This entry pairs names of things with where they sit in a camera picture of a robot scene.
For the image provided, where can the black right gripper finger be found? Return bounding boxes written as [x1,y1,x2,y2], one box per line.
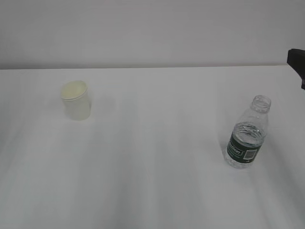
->
[287,49,305,90]

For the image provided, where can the clear plastic water bottle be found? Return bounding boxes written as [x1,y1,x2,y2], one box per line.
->
[224,95,271,169]

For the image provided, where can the white paper cup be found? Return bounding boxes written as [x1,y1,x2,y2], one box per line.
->
[61,80,91,121]

